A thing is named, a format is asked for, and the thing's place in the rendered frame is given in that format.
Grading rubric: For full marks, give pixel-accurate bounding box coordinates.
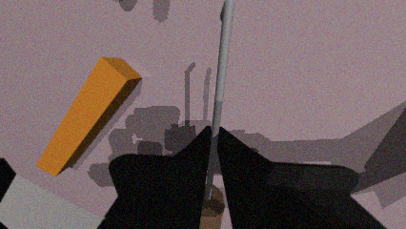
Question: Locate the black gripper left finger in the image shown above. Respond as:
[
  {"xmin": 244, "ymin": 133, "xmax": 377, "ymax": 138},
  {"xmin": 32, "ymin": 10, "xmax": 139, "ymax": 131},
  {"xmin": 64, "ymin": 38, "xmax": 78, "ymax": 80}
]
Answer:
[{"xmin": 109, "ymin": 126, "xmax": 212, "ymax": 229}]

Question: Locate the screwdriver with wooden handle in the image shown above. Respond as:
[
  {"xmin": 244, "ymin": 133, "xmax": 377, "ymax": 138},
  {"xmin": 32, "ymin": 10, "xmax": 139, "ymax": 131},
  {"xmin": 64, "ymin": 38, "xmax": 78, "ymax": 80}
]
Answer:
[{"xmin": 199, "ymin": 0, "xmax": 234, "ymax": 229}]

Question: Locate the orange rectangular bar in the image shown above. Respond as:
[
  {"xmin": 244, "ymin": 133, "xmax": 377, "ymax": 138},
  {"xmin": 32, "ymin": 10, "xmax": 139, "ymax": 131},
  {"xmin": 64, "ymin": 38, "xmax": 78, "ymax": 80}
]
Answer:
[{"xmin": 36, "ymin": 57, "xmax": 142, "ymax": 177}]

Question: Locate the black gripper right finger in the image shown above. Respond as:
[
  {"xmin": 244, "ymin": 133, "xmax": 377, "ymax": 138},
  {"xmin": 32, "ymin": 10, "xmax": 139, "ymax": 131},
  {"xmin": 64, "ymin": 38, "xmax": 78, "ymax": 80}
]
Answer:
[{"xmin": 217, "ymin": 127, "xmax": 359, "ymax": 229}]

